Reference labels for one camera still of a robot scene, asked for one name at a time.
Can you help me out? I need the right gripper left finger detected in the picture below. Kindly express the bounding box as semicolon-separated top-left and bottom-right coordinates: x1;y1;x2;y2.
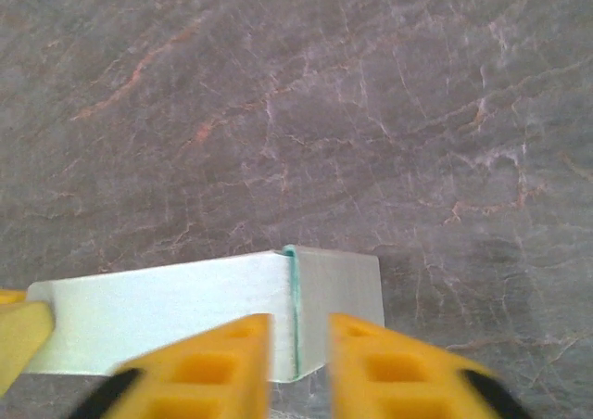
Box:
69;312;272;419

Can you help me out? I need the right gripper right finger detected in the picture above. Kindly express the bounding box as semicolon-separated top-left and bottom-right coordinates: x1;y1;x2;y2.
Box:
328;311;534;419

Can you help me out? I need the light blue paper box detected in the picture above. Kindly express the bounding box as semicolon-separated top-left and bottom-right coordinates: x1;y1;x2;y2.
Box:
22;245;386;384

